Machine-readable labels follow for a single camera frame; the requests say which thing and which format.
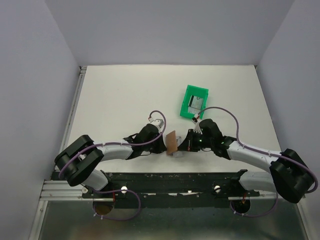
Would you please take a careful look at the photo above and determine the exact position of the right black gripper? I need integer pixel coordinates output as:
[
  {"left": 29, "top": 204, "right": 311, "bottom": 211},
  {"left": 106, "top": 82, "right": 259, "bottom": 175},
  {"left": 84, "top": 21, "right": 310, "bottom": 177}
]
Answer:
[{"left": 177, "top": 128, "right": 214, "bottom": 152}]

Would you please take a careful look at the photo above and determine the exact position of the aluminium extrusion rail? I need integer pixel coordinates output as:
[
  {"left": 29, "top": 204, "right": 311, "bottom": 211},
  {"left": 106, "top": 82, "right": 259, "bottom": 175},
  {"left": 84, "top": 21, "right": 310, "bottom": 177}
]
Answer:
[{"left": 39, "top": 180, "right": 83, "bottom": 201}]

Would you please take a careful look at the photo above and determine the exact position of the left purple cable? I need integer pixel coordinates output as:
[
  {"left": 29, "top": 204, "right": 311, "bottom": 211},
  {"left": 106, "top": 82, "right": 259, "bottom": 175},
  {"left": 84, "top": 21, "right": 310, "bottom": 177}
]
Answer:
[{"left": 58, "top": 109, "right": 168, "bottom": 221}]

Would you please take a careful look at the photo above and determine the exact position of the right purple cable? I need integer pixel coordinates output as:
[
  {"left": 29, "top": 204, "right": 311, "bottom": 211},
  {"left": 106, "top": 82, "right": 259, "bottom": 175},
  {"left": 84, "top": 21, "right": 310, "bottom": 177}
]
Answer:
[{"left": 196, "top": 106, "right": 317, "bottom": 219}]

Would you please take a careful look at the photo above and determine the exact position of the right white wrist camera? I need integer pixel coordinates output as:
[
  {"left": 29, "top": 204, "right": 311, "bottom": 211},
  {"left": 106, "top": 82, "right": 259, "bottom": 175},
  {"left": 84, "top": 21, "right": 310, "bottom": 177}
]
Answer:
[{"left": 191, "top": 113, "right": 202, "bottom": 134}]

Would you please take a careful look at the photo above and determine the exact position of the credit card in bin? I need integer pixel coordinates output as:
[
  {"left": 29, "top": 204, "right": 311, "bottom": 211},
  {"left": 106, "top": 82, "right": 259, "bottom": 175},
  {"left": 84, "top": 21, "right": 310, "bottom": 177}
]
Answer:
[{"left": 187, "top": 95, "right": 204, "bottom": 114}]

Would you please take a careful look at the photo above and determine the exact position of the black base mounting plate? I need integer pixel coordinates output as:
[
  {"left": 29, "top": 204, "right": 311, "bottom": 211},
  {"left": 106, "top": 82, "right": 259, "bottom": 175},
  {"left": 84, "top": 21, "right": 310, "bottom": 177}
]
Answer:
[{"left": 82, "top": 170, "right": 260, "bottom": 209}]

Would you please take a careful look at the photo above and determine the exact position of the green plastic bin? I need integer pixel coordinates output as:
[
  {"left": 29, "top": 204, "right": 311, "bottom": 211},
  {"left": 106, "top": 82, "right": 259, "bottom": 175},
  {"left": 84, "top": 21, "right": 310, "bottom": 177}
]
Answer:
[{"left": 179, "top": 85, "right": 209, "bottom": 119}]

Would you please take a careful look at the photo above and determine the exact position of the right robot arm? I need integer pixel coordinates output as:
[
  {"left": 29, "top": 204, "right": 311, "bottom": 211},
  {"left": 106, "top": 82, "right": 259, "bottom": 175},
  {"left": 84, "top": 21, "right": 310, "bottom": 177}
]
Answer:
[{"left": 177, "top": 119, "right": 315, "bottom": 204}]

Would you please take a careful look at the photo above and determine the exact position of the tan leather card holder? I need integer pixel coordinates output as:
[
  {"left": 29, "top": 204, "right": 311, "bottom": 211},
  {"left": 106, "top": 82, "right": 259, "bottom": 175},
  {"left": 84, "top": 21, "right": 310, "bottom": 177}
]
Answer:
[{"left": 165, "top": 130, "right": 178, "bottom": 156}]

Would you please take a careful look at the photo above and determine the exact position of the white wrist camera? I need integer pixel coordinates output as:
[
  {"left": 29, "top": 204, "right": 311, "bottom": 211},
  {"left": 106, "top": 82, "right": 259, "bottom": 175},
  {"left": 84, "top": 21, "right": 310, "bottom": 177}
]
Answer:
[
  {"left": 148, "top": 117, "right": 167, "bottom": 133},
  {"left": 191, "top": 113, "right": 202, "bottom": 134}
]

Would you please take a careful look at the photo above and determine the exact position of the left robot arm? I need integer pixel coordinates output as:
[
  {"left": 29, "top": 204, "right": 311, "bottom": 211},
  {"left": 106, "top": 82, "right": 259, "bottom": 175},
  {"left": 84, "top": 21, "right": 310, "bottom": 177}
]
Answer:
[{"left": 54, "top": 119, "right": 167, "bottom": 198}]

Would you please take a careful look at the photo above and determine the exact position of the purple cable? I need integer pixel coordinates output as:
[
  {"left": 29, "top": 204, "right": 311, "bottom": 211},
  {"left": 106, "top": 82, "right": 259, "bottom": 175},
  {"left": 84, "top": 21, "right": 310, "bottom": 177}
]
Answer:
[
  {"left": 58, "top": 109, "right": 168, "bottom": 221},
  {"left": 196, "top": 106, "right": 317, "bottom": 219}
]

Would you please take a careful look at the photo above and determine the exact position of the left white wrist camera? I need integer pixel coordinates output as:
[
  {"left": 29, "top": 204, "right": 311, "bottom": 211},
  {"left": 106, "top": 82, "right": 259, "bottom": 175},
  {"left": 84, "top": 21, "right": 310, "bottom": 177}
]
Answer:
[{"left": 148, "top": 117, "right": 167, "bottom": 133}]

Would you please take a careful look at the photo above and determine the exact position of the silver VIP credit card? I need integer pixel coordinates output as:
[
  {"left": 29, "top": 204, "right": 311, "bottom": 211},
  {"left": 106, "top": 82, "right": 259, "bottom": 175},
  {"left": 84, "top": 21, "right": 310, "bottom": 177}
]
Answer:
[{"left": 172, "top": 136, "right": 183, "bottom": 158}]

